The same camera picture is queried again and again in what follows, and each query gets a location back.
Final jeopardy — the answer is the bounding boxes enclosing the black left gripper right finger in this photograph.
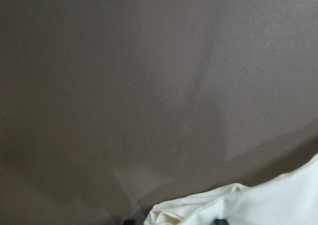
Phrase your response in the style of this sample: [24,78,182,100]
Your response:
[214,219,228,225]

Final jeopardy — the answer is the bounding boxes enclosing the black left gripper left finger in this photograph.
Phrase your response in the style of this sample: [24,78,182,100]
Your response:
[123,220,134,225]

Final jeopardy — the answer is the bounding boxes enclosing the cream long-sleeve cat shirt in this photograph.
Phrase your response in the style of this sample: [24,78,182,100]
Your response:
[144,156,318,225]

